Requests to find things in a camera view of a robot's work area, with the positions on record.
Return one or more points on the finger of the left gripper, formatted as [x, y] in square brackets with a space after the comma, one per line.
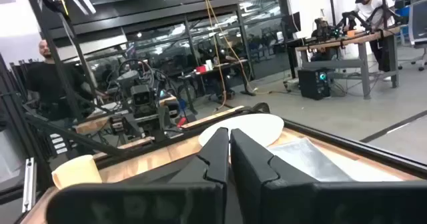
[143, 126]
[152, 126]

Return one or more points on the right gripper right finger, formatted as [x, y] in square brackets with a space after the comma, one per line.
[250, 164]

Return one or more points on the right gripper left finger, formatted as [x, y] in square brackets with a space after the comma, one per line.
[215, 157]

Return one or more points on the white round plate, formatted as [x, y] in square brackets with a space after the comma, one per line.
[253, 127]

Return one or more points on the grey cloth napkin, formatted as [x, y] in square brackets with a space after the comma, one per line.
[307, 160]

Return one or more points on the orange ceramic mug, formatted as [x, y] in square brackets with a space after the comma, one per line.
[76, 172]

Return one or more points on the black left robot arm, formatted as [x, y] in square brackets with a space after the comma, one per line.
[126, 79]

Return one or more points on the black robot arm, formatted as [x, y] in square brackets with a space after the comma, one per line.
[353, 20]

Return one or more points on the red box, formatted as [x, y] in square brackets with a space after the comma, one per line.
[201, 69]

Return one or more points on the white cup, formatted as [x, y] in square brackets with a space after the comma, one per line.
[209, 64]

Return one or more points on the dark office desk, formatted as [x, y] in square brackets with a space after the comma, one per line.
[217, 69]

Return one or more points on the person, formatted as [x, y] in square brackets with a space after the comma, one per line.
[50, 80]
[375, 7]

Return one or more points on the black computer tower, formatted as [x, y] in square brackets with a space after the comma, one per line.
[313, 84]

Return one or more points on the silver aluminium extrusion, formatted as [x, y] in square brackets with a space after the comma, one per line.
[29, 184]

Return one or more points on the wooden work table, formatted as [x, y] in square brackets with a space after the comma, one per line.
[363, 40]

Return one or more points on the grey office chair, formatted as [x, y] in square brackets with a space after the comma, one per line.
[418, 20]

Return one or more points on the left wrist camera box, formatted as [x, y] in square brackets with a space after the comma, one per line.
[141, 97]

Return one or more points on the black aluminium rig frame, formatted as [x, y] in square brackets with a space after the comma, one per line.
[367, 150]

